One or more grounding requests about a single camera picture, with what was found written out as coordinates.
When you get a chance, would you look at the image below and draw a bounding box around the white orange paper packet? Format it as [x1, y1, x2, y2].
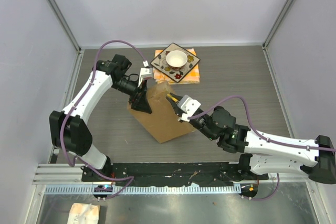
[67, 203, 100, 224]

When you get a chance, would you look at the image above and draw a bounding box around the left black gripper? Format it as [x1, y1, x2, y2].
[112, 78, 153, 114]

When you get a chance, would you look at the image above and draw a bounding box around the square floral ceramic plate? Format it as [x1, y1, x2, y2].
[151, 43, 200, 83]

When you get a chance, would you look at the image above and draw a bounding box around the white ceramic bowl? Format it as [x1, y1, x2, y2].
[166, 50, 187, 69]

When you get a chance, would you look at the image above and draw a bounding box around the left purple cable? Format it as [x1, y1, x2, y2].
[59, 39, 149, 200]

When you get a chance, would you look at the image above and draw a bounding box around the white slotted cable duct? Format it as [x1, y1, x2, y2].
[45, 183, 241, 195]

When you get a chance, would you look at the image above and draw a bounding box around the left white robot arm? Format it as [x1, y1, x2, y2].
[49, 55, 153, 182]

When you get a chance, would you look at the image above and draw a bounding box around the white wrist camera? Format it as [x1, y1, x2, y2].
[177, 95, 201, 122]
[138, 60, 154, 87]

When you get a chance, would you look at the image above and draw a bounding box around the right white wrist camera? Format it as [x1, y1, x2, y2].
[177, 95, 201, 122]

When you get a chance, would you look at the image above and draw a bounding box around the orange checkered folded cloth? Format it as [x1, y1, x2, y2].
[153, 48, 200, 85]

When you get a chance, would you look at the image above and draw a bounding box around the yellow utility knife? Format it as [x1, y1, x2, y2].
[167, 93, 180, 103]

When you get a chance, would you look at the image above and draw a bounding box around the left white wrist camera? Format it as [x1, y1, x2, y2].
[138, 60, 154, 87]

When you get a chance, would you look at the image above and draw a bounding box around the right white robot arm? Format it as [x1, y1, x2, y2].
[166, 93, 335, 185]

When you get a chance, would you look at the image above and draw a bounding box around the aluminium frame rail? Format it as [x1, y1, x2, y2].
[31, 163, 87, 185]

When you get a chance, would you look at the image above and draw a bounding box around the purple cable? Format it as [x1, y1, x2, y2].
[59, 39, 149, 200]
[187, 95, 336, 200]

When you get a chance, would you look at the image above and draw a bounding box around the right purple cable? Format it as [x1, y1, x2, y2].
[187, 95, 336, 200]

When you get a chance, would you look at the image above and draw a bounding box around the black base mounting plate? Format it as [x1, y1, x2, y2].
[81, 161, 269, 187]

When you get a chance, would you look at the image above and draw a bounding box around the brown cardboard express box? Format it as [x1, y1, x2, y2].
[127, 81, 195, 144]

